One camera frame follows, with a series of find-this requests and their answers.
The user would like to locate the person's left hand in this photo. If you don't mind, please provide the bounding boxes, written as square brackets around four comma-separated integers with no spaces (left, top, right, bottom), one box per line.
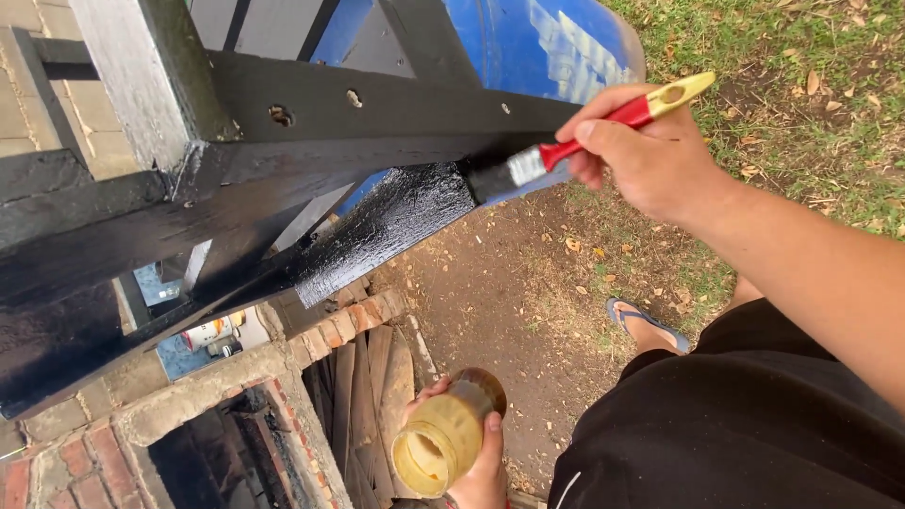
[403,375,510,509]

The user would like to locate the person's right hand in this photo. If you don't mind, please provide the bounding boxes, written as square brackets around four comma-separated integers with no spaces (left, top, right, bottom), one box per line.
[555,83,736,226]

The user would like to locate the glass jar with yellowish residue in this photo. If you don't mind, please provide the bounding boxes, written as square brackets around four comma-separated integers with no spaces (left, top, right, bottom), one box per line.
[391,367,508,499]

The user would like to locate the red and yellow paintbrush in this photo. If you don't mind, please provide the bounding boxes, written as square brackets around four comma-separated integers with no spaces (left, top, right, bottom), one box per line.
[463,71,717,207]

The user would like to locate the pile of wooden planks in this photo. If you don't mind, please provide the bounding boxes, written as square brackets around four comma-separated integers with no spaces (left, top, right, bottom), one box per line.
[300,276,439,509]

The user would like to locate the blue plastic barrel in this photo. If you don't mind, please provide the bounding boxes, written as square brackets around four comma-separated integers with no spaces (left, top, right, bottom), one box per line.
[309,0,646,216]

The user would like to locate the person's foot in blue flip-flop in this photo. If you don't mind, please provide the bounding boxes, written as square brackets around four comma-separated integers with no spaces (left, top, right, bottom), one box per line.
[606,274,766,356]

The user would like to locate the person's black shorts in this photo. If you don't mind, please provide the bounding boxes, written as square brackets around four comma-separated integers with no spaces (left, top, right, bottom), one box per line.
[548,297,905,509]

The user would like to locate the brick fire pit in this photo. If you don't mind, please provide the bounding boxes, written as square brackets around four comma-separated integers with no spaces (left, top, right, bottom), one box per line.
[0,286,411,509]

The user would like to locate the white paint can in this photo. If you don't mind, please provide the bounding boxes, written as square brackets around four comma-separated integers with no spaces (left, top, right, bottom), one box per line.
[180,317,236,353]

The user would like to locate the blue tarp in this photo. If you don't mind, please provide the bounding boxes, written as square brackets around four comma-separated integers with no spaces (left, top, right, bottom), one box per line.
[133,263,245,383]

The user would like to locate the black painted wooden frame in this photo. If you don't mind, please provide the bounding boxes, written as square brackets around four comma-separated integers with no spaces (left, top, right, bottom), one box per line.
[0,0,588,422]

